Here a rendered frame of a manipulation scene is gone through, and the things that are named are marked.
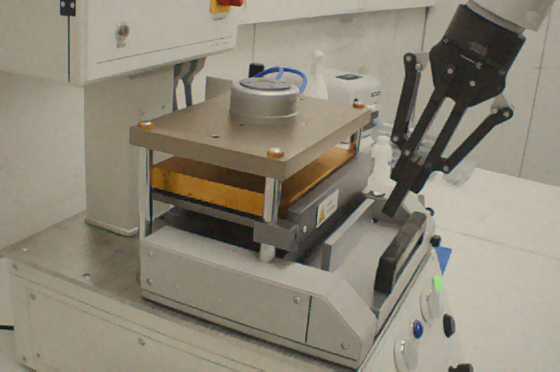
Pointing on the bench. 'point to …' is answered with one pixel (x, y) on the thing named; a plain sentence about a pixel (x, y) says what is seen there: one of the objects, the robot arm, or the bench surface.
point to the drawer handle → (387, 268)
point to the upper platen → (236, 186)
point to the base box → (117, 333)
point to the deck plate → (98, 263)
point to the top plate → (255, 127)
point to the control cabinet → (119, 47)
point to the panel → (436, 344)
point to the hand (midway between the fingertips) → (404, 185)
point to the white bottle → (381, 161)
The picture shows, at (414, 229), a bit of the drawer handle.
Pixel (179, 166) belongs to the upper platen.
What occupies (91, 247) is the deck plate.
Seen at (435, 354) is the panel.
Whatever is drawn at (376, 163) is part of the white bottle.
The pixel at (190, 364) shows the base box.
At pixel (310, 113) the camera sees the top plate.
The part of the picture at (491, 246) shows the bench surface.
